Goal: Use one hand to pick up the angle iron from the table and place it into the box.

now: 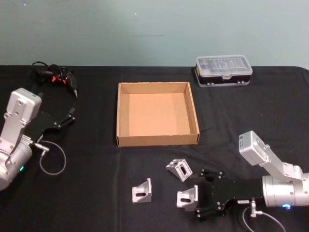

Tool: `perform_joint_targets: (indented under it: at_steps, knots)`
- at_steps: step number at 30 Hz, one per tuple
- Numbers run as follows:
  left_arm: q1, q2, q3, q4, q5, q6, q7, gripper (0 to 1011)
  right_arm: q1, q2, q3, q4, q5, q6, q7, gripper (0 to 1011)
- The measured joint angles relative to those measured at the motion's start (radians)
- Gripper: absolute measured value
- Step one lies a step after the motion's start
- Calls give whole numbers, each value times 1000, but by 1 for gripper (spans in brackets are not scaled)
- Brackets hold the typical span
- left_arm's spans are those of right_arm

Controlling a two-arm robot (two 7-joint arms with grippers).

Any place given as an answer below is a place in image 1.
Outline silver metal angle bracket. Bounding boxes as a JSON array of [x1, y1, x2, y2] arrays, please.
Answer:
[[165, 158, 193, 182], [131, 178, 152, 204], [176, 185, 199, 209]]

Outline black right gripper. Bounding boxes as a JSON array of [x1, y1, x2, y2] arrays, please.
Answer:
[[189, 169, 264, 222]]

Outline black corded tool orange parts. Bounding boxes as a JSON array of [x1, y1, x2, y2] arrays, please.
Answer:
[[31, 61, 79, 110]]

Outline thin left gripper cable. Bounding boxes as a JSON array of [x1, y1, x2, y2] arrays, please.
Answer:
[[33, 141, 67, 176]]

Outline clear plastic case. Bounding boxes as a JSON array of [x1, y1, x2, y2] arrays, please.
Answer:
[[194, 54, 253, 88]]

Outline black table cloth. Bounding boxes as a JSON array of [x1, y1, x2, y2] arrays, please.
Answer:
[[0, 64, 309, 232]]

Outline thin gripper cable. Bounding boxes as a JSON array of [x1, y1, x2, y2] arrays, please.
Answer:
[[33, 141, 67, 176], [242, 197, 287, 232]]

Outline shallow brown cardboard tray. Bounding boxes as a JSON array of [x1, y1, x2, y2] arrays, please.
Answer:
[[116, 81, 200, 147]]

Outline thin right gripper cable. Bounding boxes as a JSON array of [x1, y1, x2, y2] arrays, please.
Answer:
[[242, 197, 287, 232]]

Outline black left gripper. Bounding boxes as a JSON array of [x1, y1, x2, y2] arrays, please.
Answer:
[[26, 92, 76, 144]]

